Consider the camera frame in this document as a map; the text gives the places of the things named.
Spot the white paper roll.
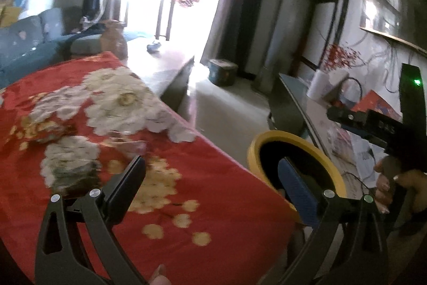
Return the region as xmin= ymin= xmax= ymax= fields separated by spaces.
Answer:
xmin=307 ymin=69 xmax=329 ymax=102

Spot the clear plastic wrapper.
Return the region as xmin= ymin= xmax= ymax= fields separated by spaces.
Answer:
xmin=107 ymin=133 xmax=147 ymax=157

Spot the person's right hand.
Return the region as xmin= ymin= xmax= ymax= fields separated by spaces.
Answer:
xmin=374 ymin=161 xmax=427 ymax=215

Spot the glass top cabinet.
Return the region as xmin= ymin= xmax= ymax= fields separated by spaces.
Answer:
xmin=268 ymin=73 xmax=401 ymax=192

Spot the beige coffee table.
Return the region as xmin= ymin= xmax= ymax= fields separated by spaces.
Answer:
xmin=125 ymin=34 xmax=196 ymax=114

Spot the red box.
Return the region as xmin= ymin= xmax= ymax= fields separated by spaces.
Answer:
xmin=352 ymin=89 xmax=401 ymax=120

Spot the teal tin box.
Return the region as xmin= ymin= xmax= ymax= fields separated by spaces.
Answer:
xmin=208 ymin=58 xmax=238 ymax=87

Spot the blue patterned sofa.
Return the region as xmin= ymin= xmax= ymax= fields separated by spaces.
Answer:
xmin=0 ymin=6 xmax=151 ymax=88

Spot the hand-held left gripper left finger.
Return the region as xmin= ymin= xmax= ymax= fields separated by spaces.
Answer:
xmin=35 ymin=155 xmax=147 ymax=285

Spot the white standing air conditioner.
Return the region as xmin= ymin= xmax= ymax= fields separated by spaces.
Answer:
xmin=255 ymin=0 xmax=309 ymax=95

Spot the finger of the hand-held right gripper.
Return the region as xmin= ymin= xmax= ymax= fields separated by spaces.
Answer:
xmin=338 ymin=124 xmax=388 ymax=147
xmin=327 ymin=106 xmax=367 ymax=126

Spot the red floral cloth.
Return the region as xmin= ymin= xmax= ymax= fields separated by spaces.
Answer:
xmin=0 ymin=51 xmax=301 ymax=285

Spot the red berry decoration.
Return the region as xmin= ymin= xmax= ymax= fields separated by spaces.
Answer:
xmin=322 ymin=43 xmax=362 ymax=72

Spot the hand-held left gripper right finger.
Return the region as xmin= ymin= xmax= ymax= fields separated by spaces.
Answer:
xmin=278 ymin=156 xmax=389 ymax=285

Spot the person's left hand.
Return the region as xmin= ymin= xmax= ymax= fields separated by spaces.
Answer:
xmin=150 ymin=264 xmax=174 ymax=285

